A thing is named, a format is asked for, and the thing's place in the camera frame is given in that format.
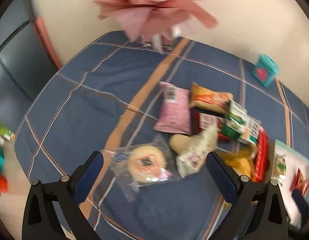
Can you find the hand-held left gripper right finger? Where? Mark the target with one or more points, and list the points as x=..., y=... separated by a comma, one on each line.
x=220, y=177

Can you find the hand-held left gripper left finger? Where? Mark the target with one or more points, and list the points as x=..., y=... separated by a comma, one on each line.
x=90, y=177

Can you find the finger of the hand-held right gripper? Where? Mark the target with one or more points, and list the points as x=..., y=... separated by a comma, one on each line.
x=300, y=205

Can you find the white printed snack packet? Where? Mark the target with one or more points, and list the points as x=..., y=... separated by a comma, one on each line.
x=194, y=157

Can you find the white tray with teal rim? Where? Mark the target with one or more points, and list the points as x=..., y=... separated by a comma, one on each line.
x=292, y=162

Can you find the red patterned snack packet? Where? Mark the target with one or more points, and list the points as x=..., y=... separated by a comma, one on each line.
x=260, y=157

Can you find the round bread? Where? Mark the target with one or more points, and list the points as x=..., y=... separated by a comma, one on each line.
x=144, y=165

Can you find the green white snack packet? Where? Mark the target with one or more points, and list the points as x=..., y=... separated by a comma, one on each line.
x=238, y=122

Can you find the dark red snack packet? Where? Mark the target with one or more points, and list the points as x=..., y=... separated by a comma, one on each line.
x=205, y=121

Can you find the pink snack packet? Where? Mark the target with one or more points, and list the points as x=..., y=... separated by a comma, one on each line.
x=173, y=112

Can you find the orange yellow snack packet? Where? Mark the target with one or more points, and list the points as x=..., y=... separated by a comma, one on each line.
x=207, y=97

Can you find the small green snack packet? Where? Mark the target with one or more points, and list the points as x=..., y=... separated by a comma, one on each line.
x=279, y=166

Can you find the blue plaid tablecloth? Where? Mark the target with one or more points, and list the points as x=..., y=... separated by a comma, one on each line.
x=94, y=105

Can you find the green printed item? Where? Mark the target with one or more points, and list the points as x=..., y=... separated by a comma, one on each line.
x=2, y=131

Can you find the teal box with pink trim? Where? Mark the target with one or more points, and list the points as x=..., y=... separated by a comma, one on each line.
x=263, y=72

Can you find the dark cabinet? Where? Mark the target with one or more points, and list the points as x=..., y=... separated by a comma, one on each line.
x=19, y=62

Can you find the pink rose bouquet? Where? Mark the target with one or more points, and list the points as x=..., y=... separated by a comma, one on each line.
x=144, y=17

